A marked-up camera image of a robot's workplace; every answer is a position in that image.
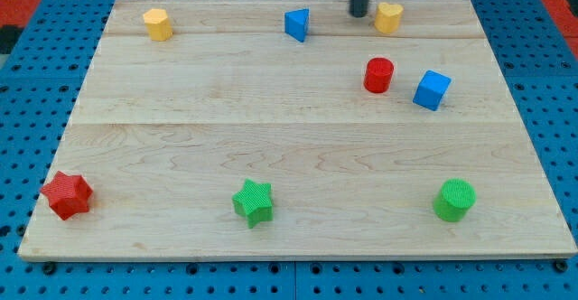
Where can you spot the yellow hexagon block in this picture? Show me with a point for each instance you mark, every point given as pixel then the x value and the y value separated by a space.
pixel 158 24

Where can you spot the red star block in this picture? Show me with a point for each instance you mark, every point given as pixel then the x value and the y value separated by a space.
pixel 67 195

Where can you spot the green cylinder block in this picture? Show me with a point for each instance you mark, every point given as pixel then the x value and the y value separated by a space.
pixel 455 198

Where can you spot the green star block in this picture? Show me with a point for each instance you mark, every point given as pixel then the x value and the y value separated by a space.
pixel 254 202

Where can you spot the yellow heart block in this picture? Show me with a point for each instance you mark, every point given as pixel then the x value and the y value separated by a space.
pixel 388 17

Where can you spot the blue triangle block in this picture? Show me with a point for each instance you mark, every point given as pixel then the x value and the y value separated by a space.
pixel 296 23

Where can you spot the red cylinder block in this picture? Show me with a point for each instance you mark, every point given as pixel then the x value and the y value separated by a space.
pixel 378 75

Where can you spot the blue cube block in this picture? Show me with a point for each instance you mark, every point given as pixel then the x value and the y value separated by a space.
pixel 431 89

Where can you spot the wooden board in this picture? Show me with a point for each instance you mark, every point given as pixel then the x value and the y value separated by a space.
pixel 165 133

